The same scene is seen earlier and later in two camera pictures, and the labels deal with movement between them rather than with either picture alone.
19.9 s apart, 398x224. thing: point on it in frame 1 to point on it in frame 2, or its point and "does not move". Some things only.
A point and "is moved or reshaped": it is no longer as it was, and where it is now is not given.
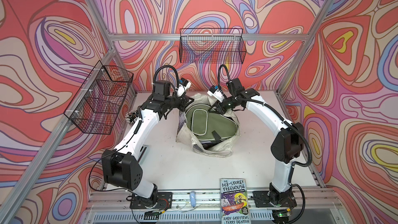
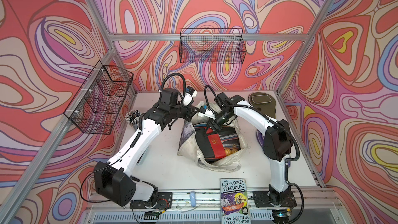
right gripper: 218,108 to 214,126
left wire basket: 100,99 does not move
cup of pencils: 131,116 does not move
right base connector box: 281,216 does not move
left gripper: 184,102 to 190,111
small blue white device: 193,198 does not move
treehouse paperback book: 234,203 does not move
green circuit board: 152,215 does not move
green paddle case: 203,124 is moved or reshaped
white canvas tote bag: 184,135 to 187,144
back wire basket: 214,45 does not move
